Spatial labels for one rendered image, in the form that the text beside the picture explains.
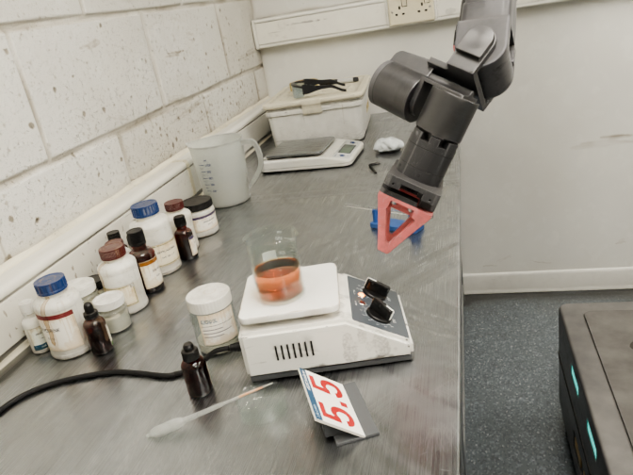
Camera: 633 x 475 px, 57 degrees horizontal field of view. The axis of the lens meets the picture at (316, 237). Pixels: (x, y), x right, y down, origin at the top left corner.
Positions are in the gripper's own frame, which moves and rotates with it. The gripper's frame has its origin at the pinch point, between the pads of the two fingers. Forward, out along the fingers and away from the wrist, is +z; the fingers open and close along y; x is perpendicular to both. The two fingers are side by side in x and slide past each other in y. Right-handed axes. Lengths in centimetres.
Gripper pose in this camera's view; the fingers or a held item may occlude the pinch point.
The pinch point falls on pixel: (386, 241)
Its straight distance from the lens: 73.4
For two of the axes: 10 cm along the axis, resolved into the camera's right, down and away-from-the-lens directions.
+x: 9.0, 4.2, -1.0
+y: -2.3, 2.8, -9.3
